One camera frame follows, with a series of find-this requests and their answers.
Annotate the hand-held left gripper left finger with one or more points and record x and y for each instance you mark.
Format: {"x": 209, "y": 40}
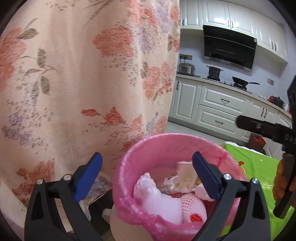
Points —
{"x": 90, "y": 178}

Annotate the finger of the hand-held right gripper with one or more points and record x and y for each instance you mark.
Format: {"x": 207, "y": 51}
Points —
{"x": 254, "y": 126}

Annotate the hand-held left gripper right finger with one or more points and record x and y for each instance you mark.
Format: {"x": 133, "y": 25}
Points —
{"x": 208, "y": 178}

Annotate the white printed paper wrapper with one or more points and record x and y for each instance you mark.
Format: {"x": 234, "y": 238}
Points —
{"x": 185, "y": 173}

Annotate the pink foam net red core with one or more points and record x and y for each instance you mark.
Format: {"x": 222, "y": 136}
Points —
{"x": 192, "y": 206}

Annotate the white foam piece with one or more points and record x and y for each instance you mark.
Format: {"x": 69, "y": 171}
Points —
{"x": 163, "y": 208}

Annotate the white paper towel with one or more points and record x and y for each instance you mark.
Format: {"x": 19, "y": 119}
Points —
{"x": 148, "y": 185}

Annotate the bin with pink bag liner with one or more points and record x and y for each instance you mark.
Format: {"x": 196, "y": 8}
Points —
{"x": 148, "y": 148}

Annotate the person's right hand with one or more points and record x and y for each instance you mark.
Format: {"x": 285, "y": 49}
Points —
{"x": 278, "y": 183}

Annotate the grey floral cloth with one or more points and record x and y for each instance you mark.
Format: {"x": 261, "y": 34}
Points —
{"x": 99, "y": 187}

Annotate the red floor bin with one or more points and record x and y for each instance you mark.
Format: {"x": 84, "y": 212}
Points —
{"x": 257, "y": 140}

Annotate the red and black clay pot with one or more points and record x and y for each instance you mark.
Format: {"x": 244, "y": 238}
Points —
{"x": 276, "y": 101}

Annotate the white base cabinets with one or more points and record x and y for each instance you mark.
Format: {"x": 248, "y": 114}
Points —
{"x": 219, "y": 109}

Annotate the green cartoon printed tablecloth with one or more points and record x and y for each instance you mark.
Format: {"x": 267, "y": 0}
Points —
{"x": 259, "y": 166}

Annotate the black wok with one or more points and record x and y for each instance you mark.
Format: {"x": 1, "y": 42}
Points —
{"x": 241, "y": 81}

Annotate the gas stove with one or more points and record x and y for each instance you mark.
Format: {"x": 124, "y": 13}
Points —
{"x": 222, "y": 82}

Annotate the black stock pot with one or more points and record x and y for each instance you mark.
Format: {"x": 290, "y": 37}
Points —
{"x": 214, "y": 71}

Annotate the black range hood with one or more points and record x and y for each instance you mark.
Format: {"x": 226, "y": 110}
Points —
{"x": 229, "y": 46}

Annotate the silver rice cooker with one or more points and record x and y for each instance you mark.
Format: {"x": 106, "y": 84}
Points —
{"x": 186, "y": 69}

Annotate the floral curtain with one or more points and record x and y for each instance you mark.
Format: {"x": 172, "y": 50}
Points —
{"x": 69, "y": 69}

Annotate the wall outlet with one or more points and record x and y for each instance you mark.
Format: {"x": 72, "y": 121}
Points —
{"x": 186, "y": 57}
{"x": 270, "y": 80}

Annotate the white wall cabinets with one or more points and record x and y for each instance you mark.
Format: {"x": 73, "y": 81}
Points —
{"x": 231, "y": 14}

